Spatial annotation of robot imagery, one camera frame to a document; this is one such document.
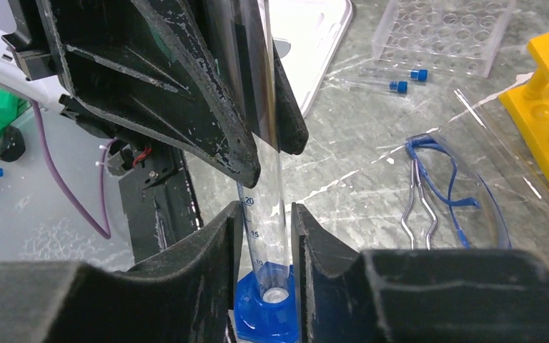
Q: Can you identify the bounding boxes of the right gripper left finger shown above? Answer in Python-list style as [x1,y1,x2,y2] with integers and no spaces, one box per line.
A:
[0,201,243,342]

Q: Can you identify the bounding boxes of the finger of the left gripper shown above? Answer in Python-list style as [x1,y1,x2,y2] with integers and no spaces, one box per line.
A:
[236,1,309,155]
[37,1,261,188]

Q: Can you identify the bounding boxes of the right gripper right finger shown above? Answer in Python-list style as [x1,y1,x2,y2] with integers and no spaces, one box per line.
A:
[291,204,549,342]

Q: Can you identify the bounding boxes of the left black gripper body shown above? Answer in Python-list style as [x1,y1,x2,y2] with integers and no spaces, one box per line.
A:
[2,0,71,81]

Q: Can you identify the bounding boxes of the graduated cylinder blue base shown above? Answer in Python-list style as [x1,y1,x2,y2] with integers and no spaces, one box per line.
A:
[234,1,299,342]

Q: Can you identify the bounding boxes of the blue safety goggles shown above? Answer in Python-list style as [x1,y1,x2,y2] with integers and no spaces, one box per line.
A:
[405,87,549,252]

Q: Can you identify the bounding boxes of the blue capped test tube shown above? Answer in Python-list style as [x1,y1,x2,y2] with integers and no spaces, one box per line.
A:
[334,78,408,95]

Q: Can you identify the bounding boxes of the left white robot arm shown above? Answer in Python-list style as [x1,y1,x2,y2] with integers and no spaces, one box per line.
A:
[0,1,309,188]

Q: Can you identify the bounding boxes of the metal tray lid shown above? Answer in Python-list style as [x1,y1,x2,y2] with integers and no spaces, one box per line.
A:
[269,0,353,117]

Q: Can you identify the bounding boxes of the black base frame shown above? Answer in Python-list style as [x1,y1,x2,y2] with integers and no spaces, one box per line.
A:
[107,141,204,264]

